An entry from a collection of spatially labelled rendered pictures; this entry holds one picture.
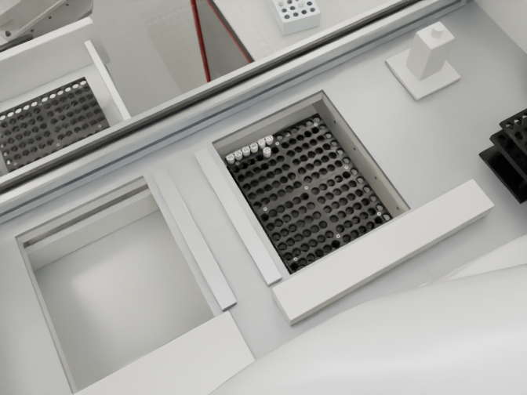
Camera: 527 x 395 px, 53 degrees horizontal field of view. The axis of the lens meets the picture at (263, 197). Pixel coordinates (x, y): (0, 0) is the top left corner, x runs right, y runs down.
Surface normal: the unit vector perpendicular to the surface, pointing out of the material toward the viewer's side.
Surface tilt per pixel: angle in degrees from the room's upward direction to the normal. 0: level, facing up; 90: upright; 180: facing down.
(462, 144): 0
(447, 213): 0
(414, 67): 90
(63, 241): 90
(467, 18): 0
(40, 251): 90
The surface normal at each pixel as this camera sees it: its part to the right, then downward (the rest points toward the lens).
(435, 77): -0.03, -0.43
